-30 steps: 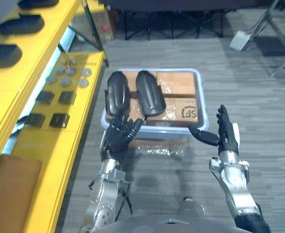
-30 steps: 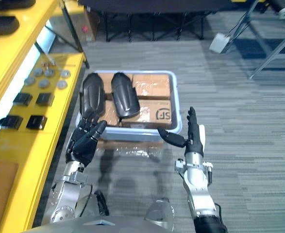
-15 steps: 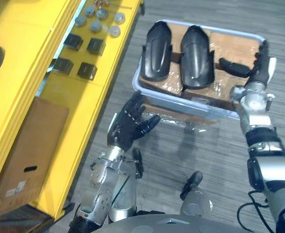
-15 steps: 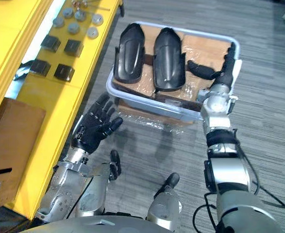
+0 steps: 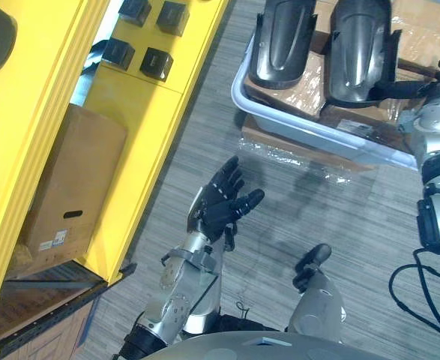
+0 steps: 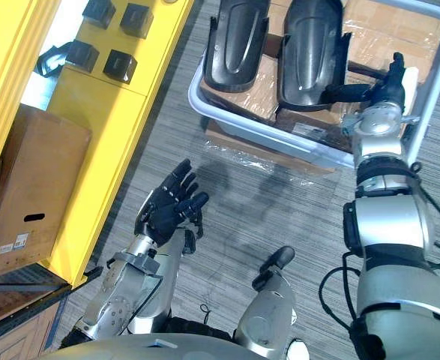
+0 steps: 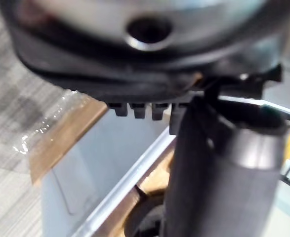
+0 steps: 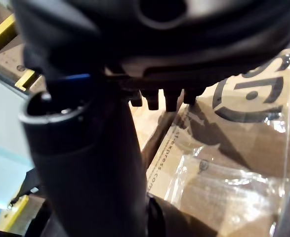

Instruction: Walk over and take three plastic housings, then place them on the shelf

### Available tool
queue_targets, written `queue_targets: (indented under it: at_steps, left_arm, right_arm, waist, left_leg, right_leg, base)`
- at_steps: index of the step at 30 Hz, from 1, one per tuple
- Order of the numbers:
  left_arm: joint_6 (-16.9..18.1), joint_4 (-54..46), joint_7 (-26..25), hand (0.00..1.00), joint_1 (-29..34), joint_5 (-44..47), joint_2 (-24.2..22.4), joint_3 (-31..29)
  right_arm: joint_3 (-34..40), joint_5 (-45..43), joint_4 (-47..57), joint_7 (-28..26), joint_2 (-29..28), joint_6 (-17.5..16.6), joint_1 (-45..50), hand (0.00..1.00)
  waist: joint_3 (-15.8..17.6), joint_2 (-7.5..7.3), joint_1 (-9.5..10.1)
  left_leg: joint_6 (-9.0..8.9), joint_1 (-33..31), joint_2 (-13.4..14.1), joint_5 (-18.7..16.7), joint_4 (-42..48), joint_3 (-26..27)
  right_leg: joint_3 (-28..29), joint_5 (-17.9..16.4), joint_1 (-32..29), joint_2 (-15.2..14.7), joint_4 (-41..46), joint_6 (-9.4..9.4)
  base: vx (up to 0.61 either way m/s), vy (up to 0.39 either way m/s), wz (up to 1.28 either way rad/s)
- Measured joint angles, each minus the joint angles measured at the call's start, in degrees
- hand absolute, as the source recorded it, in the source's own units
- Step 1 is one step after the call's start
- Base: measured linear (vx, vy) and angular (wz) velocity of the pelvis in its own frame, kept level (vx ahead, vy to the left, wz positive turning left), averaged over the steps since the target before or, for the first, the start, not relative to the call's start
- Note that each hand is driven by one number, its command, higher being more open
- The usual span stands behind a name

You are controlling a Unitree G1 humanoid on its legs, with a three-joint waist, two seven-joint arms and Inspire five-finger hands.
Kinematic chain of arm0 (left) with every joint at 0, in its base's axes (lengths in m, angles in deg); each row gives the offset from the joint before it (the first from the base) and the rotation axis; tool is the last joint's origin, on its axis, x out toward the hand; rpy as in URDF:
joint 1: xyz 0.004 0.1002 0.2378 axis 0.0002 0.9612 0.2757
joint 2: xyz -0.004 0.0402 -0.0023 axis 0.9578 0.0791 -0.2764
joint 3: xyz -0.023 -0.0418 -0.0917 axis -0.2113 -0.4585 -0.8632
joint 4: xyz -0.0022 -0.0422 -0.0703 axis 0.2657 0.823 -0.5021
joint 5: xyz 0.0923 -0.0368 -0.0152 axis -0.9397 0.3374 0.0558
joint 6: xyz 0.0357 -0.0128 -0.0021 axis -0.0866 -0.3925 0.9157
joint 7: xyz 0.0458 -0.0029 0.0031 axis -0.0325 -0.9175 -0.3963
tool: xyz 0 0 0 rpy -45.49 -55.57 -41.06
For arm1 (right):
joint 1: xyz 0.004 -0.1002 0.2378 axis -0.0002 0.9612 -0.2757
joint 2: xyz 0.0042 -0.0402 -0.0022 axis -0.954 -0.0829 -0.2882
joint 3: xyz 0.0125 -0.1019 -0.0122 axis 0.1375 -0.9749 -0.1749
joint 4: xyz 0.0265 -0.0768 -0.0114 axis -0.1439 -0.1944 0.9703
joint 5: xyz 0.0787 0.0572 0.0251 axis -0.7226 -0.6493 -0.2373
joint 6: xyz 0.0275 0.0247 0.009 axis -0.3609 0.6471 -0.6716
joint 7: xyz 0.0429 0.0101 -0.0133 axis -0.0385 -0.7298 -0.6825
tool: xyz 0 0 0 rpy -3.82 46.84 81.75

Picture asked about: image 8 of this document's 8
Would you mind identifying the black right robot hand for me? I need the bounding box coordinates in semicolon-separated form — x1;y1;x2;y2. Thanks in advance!
13;0;290;237

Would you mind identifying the brown particle shelf board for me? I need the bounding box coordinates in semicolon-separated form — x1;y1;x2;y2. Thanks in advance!
0;32;46;87

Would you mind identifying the yellow metal shelf rack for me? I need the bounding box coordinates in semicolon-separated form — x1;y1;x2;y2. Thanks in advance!
0;13;37;233

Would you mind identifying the black plastic housing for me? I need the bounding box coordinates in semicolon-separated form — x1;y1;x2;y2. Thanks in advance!
148;194;211;237

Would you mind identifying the printed brown cardboard box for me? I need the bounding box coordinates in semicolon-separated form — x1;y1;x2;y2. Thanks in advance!
128;45;290;237

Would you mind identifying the black strap with metal clip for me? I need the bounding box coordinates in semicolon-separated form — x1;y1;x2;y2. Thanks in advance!
9;167;41;206

